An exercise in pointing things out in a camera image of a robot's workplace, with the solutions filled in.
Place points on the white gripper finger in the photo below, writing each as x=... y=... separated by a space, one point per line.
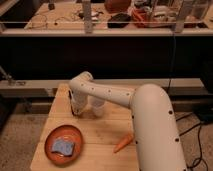
x=97 y=106
x=78 y=102

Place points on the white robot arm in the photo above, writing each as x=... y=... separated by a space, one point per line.
x=156 y=134

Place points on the orange plate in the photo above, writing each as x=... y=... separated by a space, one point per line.
x=68 y=133

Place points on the orange carrot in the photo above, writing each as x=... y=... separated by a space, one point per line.
x=127 y=139

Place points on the blue sponge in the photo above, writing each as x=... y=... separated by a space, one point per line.
x=63 y=147

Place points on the black bowl on shelf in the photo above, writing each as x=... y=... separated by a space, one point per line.
x=119 y=20

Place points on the red container on shelf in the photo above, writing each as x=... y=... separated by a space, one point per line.
x=141 y=18

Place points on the brown pot on shelf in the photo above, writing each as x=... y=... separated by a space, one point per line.
x=115 y=6

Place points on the metal post left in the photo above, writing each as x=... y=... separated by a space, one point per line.
x=88 y=25

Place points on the metal post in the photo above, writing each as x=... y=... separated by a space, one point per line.
x=184 y=11
x=88 y=25

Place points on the metal post right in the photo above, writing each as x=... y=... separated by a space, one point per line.
x=184 y=11

